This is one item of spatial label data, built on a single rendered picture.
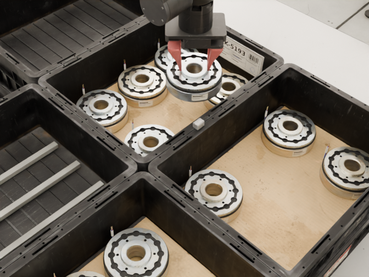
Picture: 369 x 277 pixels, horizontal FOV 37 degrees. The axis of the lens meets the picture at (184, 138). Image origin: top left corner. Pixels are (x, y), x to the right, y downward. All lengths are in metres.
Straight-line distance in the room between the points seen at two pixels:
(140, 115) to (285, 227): 0.37
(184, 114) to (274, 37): 0.54
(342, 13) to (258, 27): 1.48
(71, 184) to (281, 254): 0.39
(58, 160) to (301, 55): 0.76
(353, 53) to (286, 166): 0.60
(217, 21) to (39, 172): 0.42
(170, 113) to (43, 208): 0.33
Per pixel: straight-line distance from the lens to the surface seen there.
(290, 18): 1.67
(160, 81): 1.16
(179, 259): 0.92
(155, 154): 0.92
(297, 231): 0.97
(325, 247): 0.84
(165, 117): 1.12
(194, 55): 1.04
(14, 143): 1.11
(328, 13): 3.04
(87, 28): 1.37
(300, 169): 1.06
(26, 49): 1.33
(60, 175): 1.02
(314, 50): 1.56
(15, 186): 1.04
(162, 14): 0.83
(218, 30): 0.93
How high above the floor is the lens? 1.62
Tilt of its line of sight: 47 degrees down
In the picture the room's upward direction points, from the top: 3 degrees clockwise
